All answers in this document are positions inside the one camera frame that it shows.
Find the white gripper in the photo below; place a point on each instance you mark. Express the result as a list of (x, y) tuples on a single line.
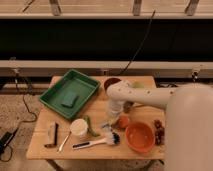
[(113, 119)]

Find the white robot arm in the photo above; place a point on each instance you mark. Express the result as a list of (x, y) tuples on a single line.
[(188, 121)]

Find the orange fruit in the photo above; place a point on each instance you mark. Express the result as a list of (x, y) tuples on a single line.
[(123, 122)]

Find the white dish brush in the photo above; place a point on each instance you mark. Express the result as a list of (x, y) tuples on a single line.
[(111, 138)]

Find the wooden table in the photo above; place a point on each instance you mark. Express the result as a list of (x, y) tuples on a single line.
[(96, 109)]

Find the yellow banana toy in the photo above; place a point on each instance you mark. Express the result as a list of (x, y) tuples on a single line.
[(138, 106)]

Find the white cup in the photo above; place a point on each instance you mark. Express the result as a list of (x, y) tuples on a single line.
[(79, 127)]

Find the orange bowl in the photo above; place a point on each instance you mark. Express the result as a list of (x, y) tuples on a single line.
[(140, 137)]

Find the dark red bowl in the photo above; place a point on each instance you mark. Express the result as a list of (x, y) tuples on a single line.
[(110, 81)]

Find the light green cup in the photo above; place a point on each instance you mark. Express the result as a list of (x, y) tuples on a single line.
[(138, 85)]

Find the green sponge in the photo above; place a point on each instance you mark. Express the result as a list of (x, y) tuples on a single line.
[(69, 99)]

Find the bunch of red grapes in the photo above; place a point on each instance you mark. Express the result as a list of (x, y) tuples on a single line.
[(159, 132)]

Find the green plastic tray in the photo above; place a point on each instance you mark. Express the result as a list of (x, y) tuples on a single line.
[(84, 86)]

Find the white spoon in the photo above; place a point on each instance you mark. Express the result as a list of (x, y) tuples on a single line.
[(63, 143)]

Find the black power adapter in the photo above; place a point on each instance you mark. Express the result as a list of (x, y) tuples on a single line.
[(7, 137)]

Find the brown handled brush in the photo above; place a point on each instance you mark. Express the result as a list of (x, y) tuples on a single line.
[(51, 139)]

